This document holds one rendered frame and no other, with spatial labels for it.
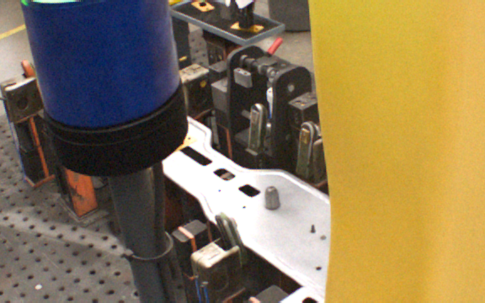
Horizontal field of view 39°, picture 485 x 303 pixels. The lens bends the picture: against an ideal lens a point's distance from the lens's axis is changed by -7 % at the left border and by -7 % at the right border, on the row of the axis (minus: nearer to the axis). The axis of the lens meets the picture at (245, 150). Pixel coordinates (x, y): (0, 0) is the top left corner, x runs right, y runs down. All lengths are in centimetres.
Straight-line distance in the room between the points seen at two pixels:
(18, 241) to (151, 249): 173
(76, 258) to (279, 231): 70
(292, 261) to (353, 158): 104
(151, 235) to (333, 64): 13
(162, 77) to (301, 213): 123
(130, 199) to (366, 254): 15
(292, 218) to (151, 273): 114
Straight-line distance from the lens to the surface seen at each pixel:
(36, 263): 203
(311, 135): 162
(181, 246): 154
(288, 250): 146
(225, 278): 144
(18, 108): 218
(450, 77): 33
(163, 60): 32
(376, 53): 35
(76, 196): 207
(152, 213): 39
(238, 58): 179
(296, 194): 160
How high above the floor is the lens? 197
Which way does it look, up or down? 34 degrees down
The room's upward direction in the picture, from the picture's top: 6 degrees counter-clockwise
